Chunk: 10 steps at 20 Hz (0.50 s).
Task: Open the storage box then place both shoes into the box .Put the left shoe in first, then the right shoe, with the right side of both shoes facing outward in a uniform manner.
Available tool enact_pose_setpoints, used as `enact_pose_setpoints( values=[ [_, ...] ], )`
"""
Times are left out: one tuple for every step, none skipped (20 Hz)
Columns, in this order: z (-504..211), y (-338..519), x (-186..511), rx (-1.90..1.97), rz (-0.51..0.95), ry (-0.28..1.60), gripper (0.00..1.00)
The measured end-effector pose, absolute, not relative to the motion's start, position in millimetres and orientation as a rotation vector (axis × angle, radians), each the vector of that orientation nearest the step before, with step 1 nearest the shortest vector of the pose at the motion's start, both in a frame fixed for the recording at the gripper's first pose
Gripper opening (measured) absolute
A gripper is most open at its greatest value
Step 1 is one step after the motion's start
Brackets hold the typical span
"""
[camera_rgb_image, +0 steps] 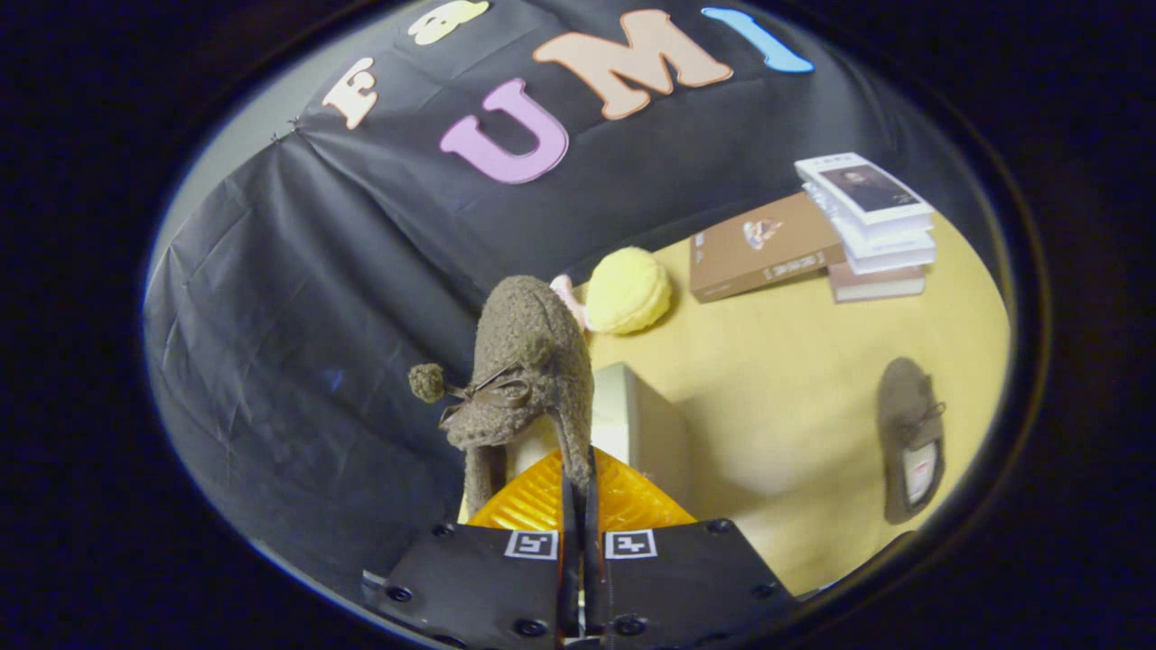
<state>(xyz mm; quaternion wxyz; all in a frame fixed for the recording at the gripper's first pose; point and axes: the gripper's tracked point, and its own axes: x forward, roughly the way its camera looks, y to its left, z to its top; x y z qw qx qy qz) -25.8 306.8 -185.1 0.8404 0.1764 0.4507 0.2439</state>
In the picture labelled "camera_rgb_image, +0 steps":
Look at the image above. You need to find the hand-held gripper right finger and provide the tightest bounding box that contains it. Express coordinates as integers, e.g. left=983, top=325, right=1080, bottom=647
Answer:
left=583, top=447, right=797, bottom=650

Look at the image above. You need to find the yellow plush toy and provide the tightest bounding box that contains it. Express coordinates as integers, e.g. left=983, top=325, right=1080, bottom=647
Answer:
left=584, top=246, right=675, bottom=336

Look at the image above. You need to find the beige fabric storage box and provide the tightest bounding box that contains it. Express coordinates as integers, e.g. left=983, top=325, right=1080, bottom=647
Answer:
left=456, top=361, right=693, bottom=525

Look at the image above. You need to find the pinkish brown book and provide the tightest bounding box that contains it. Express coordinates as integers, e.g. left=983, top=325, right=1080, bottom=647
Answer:
left=827, top=261, right=928, bottom=304

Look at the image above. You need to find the white book with portrait cover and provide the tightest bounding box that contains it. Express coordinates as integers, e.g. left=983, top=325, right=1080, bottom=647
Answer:
left=794, top=152, right=935, bottom=237

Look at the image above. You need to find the brown fuzzy slipper shoe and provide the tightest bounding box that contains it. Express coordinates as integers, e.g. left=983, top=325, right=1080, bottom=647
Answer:
left=875, top=357, right=948, bottom=526
left=408, top=275, right=598, bottom=521

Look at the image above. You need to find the brown hardcover book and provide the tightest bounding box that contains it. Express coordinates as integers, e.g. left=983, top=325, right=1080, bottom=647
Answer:
left=689, top=191, right=846, bottom=304

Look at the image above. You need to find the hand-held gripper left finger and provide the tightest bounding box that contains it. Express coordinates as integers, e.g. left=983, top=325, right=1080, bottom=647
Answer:
left=361, top=447, right=583, bottom=650

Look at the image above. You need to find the pink and green plush toy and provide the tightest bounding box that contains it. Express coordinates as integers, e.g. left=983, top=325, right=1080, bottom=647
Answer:
left=550, top=274, right=590, bottom=332

